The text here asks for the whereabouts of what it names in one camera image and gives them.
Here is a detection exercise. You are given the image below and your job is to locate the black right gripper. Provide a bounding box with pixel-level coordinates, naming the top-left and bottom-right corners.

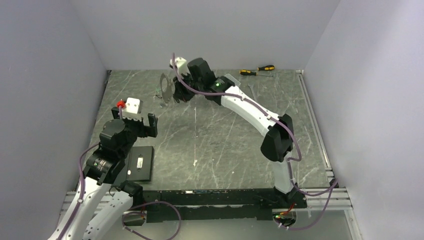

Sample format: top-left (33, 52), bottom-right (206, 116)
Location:
top-left (172, 71), bottom-right (204, 104)

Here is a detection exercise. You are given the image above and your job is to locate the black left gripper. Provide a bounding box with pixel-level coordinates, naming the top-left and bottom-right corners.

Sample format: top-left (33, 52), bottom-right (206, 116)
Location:
top-left (112, 106), bottom-right (158, 158)

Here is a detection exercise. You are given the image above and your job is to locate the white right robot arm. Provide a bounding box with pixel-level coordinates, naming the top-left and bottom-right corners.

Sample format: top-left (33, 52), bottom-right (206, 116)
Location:
top-left (169, 56), bottom-right (304, 208)

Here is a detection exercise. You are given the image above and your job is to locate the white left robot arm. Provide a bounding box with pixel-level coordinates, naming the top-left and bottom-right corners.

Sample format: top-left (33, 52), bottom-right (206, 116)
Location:
top-left (50, 106), bottom-right (158, 240)

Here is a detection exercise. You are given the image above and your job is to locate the black flat box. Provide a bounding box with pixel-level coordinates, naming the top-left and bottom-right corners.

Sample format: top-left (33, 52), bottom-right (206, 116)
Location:
top-left (125, 146), bottom-right (155, 182)

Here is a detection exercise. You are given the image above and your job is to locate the clear plastic box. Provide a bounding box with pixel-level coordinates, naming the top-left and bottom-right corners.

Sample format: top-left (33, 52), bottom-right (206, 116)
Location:
top-left (224, 73), bottom-right (241, 87)

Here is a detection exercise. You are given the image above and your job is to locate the yellow black screwdriver lower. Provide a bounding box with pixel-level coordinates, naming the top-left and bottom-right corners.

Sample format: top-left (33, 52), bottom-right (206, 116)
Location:
top-left (239, 69), bottom-right (273, 77)

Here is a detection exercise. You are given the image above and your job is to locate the yellow black screwdriver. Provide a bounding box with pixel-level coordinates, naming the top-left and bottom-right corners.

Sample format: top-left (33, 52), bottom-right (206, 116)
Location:
top-left (251, 65), bottom-right (275, 72)
top-left (239, 69), bottom-right (273, 77)

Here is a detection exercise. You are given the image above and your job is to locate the small silver wrench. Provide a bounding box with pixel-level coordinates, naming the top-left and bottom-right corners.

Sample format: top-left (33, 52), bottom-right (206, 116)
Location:
top-left (247, 82), bottom-right (259, 103)

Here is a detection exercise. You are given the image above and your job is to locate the yellow black screwdriver upper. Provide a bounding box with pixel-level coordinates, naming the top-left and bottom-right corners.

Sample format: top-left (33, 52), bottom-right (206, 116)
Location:
top-left (251, 65), bottom-right (275, 72)

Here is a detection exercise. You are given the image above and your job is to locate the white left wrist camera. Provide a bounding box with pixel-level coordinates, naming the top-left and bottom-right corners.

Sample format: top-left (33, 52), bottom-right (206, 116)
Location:
top-left (116, 97), bottom-right (143, 120)

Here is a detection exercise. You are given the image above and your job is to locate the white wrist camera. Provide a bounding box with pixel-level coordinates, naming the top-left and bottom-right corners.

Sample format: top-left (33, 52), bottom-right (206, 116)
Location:
top-left (116, 97), bottom-right (143, 120)
top-left (169, 57), bottom-right (190, 76)

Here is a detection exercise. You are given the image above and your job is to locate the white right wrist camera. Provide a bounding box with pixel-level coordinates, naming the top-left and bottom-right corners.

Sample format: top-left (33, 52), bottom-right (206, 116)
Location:
top-left (169, 57), bottom-right (190, 76)

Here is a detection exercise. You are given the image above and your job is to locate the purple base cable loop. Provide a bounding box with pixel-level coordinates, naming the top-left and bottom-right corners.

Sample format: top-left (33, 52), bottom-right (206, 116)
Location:
top-left (121, 201), bottom-right (182, 240)

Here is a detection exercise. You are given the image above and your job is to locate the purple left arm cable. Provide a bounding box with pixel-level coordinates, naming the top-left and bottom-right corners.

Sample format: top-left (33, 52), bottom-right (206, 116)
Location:
top-left (54, 105), bottom-right (125, 240)

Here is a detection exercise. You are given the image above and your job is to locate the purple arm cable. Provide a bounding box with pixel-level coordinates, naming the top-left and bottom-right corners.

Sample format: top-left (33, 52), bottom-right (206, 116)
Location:
top-left (170, 52), bottom-right (339, 232)
top-left (54, 105), bottom-right (125, 240)

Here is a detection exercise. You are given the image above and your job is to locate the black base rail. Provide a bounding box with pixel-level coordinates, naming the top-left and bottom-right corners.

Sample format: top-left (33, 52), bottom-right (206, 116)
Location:
top-left (130, 188), bottom-right (308, 223)

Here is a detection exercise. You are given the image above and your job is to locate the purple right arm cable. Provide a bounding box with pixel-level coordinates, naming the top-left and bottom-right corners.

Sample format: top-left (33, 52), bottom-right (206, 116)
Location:
top-left (170, 52), bottom-right (339, 232)

